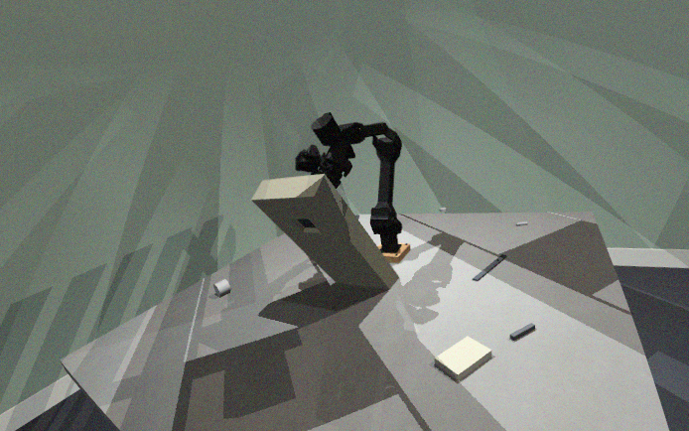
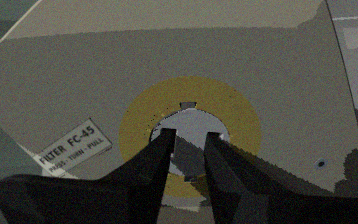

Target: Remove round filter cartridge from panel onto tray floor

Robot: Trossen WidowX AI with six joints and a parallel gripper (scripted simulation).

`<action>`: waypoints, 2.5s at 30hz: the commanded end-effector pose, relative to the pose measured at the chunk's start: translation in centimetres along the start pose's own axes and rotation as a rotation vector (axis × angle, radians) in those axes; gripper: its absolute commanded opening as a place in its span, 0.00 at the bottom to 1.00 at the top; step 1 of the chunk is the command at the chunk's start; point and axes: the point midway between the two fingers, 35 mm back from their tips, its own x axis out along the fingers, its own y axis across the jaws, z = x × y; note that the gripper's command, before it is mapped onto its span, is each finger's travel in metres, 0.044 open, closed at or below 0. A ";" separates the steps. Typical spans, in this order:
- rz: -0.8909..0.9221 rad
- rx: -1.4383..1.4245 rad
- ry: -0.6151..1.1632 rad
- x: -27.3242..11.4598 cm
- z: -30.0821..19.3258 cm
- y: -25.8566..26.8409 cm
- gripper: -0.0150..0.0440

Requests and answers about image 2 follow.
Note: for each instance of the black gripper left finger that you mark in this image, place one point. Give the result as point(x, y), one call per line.
point(130, 194)

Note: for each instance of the grey cylinder with two slots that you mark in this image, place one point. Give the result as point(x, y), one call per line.
point(190, 127)

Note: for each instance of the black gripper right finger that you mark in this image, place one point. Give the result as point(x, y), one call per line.
point(242, 194)

